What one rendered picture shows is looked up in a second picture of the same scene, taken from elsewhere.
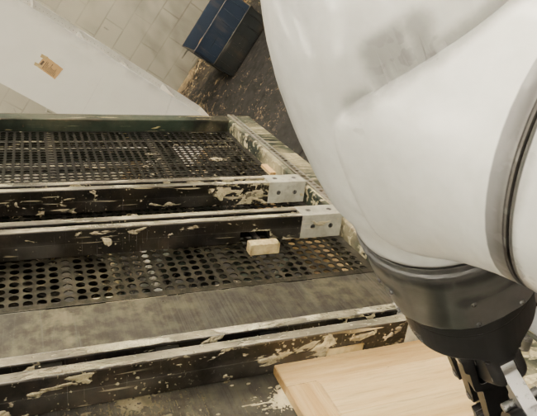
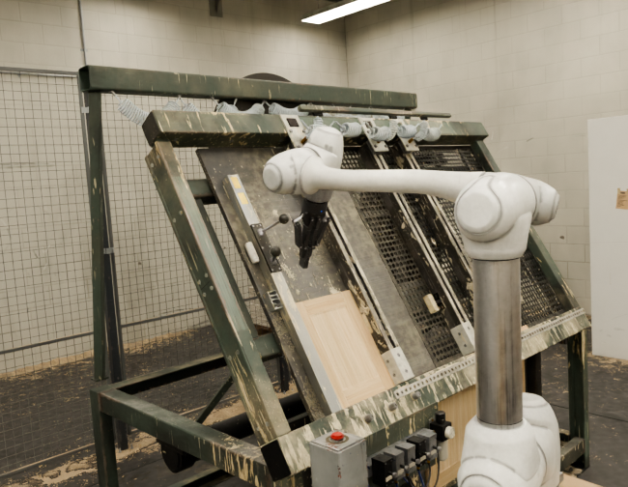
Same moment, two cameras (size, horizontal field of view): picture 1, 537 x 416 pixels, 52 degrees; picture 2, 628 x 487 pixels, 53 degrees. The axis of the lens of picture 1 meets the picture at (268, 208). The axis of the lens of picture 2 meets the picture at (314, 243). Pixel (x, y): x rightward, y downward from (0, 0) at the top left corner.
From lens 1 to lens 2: 1.71 m
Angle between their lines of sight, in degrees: 43
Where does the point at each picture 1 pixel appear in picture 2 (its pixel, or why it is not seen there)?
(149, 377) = (329, 239)
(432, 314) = not seen: hidden behind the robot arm
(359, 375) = (354, 326)
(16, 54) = (616, 172)
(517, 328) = (306, 207)
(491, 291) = not seen: hidden behind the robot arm
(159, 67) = not seen: outside the picture
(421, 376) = (361, 355)
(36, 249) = (386, 198)
